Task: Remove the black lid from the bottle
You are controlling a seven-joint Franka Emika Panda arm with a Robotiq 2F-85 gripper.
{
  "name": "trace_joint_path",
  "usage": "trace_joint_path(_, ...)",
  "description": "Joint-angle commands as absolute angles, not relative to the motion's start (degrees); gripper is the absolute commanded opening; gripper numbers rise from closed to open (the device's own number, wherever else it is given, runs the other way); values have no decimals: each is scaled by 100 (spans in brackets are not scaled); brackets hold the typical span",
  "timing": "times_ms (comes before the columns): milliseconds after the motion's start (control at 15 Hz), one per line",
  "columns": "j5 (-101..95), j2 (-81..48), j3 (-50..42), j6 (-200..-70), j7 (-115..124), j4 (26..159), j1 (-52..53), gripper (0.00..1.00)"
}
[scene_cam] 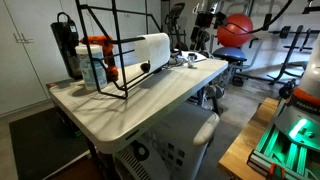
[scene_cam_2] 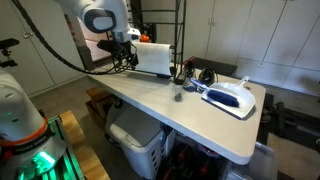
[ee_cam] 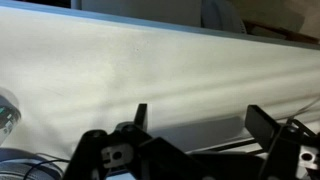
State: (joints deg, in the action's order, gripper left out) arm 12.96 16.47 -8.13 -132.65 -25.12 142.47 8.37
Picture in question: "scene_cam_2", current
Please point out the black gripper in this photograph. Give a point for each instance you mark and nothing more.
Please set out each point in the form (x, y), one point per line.
(124, 50)

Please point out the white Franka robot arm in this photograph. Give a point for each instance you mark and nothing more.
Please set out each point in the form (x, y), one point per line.
(20, 113)

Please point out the white paper towel roll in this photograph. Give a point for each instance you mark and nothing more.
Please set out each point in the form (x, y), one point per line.
(153, 58)

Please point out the brown wooden crate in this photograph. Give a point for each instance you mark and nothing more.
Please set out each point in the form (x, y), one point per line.
(100, 103)

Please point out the white laundry basket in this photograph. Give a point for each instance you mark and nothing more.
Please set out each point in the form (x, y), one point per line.
(140, 141)

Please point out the black rounded appliance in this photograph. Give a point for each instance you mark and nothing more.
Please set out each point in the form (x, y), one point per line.
(208, 75)

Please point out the black floor mat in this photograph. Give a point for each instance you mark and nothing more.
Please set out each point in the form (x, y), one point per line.
(216, 66)

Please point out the wooden workbench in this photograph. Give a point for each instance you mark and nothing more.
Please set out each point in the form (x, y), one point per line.
(78, 140)

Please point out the blue hand brush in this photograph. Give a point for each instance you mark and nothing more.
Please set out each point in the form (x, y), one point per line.
(222, 98)

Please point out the clear plastic storage bin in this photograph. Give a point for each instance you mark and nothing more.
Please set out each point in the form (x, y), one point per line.
(255, 165)

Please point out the black weight bench equipment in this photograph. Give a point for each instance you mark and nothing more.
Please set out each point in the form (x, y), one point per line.
(291, 121)

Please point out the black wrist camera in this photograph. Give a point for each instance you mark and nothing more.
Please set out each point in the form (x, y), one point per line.
(106, 45)

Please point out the black camera on tripod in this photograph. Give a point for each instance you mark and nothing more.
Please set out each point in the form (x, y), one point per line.
(7, 50)

